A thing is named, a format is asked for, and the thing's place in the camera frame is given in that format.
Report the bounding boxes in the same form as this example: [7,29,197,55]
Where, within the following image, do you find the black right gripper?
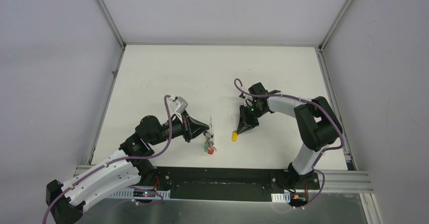
[237,104,267,134]

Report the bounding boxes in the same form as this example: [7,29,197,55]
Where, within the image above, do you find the key with yellow tag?
[231,131,238,142]

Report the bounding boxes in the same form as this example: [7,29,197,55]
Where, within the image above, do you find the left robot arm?
[46,111,210,223]

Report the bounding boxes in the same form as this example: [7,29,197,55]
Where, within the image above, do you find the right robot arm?
[234,78,343,189]

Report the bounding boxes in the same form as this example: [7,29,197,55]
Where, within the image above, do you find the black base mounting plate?
[139,167,321,202]

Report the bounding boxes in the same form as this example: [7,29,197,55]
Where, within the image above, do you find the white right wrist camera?
[239,93,254,108]

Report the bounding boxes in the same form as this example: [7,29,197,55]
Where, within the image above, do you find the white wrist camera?
[239,93,254,108]
[168,96,189,116]

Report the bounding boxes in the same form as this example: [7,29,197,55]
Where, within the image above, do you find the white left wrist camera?
[168,96,189,116]

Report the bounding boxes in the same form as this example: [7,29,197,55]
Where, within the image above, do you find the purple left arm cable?
[42,95,175,224]

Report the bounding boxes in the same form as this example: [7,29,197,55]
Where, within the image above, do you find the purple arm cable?
[42,95,175,224]
[233,78,346,208]

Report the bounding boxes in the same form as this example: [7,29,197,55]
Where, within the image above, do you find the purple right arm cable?
[233,78,346,208]

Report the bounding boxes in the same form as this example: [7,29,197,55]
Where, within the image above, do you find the aluminium frame rails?
[68,0,383,224]

